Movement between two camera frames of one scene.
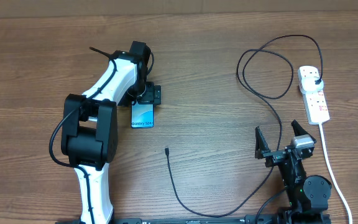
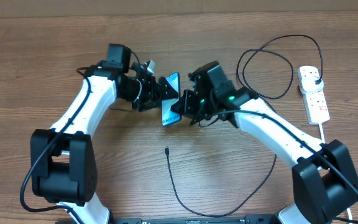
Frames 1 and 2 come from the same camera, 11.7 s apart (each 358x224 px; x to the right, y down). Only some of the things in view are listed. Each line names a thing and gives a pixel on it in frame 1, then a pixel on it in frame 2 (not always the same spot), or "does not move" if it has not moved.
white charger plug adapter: (308, 84) does not move
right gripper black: (275, 156) to (187, 105)
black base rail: (248, 219) does not move
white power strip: (315, 103) does not move
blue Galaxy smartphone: (142, 115) to (169, 116)
